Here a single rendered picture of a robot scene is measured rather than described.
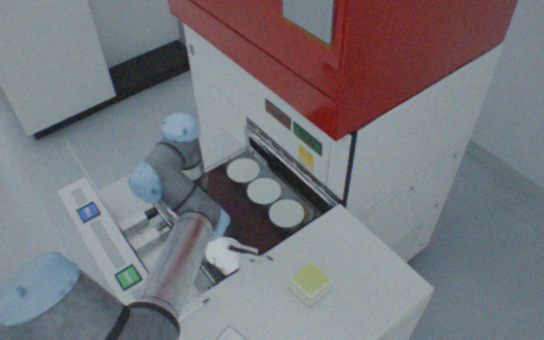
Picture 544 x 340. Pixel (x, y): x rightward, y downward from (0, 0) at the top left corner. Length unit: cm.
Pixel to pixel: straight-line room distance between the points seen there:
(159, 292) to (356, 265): 59
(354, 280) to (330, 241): 13
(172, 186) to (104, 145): 213
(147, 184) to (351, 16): 50
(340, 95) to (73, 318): 68
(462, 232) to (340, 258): 145
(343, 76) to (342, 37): 9
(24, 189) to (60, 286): 238
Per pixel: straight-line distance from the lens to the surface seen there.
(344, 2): 90
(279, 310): 113
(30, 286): 64
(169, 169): 95
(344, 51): 95
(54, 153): 314
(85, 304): 64
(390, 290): 118
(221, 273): 127
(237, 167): 149
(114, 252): 130
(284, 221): 135
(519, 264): 259
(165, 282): 78
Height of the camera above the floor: 199
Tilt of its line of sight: 46 degrees down
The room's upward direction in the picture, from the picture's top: 1 degrees counter-clockwise
